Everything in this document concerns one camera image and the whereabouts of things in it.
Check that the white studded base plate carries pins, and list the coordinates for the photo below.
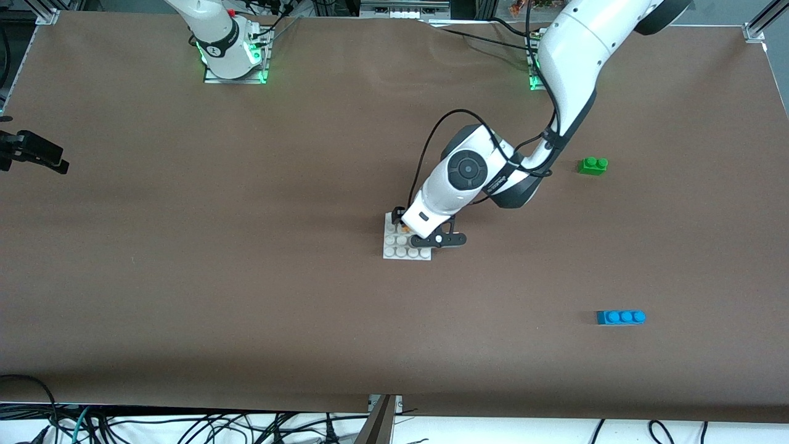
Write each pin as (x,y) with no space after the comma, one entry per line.
(400,251)

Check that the silver metal bracket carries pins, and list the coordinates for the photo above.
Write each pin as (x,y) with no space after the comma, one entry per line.
(399,404)

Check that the green two-stud block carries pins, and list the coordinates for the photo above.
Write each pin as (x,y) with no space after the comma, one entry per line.
(592,167)

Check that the silver metal rail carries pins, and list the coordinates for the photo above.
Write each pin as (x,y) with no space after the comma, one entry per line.
(400,11)

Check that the brown table cover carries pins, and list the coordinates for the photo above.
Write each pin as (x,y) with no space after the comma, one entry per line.
(431,345)

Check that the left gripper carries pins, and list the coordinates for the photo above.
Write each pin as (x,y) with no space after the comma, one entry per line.
(399,215)

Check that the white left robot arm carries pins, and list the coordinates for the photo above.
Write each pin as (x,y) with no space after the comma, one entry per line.
(573,55)

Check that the blue three-stud block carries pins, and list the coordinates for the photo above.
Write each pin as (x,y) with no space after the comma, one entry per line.
(619,318)

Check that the colourful background object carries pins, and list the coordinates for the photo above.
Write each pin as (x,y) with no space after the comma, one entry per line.
(530,5)

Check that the dark metal profile leg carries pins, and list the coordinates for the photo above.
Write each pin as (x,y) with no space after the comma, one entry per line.
(376,428)

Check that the aluminium frame corner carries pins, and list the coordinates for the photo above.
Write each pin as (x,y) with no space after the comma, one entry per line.
(761,24)
(48,13)

